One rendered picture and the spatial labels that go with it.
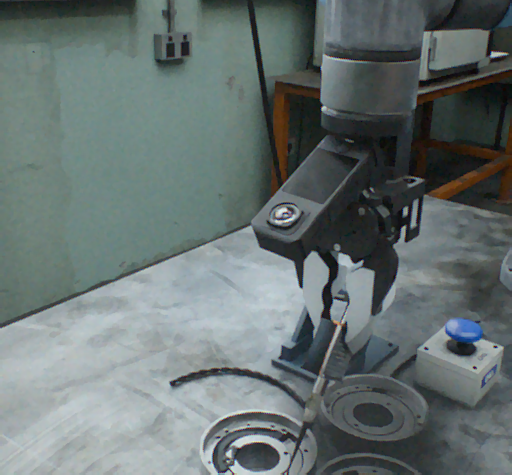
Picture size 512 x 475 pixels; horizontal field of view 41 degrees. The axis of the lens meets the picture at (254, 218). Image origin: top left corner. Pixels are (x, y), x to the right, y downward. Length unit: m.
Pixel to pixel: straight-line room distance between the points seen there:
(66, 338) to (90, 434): 0.19
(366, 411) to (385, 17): 0.40
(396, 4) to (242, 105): 2.41
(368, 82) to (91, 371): 0.47
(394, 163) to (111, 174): 1.95
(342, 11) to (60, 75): 1.82
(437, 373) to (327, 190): 0.34
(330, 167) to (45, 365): 0.45
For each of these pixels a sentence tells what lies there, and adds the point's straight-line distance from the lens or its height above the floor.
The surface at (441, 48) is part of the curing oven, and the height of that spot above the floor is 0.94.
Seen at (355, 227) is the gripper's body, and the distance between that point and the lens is 0.55.
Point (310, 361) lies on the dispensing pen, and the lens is 0.60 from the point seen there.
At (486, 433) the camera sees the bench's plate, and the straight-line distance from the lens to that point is 0.76.
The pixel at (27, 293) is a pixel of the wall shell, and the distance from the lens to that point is 2.40.
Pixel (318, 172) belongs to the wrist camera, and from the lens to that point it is 0.53.
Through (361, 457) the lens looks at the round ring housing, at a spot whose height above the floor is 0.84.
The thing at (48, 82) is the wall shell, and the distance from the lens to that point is 2.26.
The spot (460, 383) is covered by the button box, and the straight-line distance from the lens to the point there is 0.78.
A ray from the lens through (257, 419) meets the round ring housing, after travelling 0.68.
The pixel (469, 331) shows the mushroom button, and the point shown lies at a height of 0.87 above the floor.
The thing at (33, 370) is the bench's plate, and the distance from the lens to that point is 0.83.
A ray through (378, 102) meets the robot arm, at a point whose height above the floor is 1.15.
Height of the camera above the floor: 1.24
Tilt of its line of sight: 21 degrees down
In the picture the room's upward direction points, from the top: 2 degrees clockwise
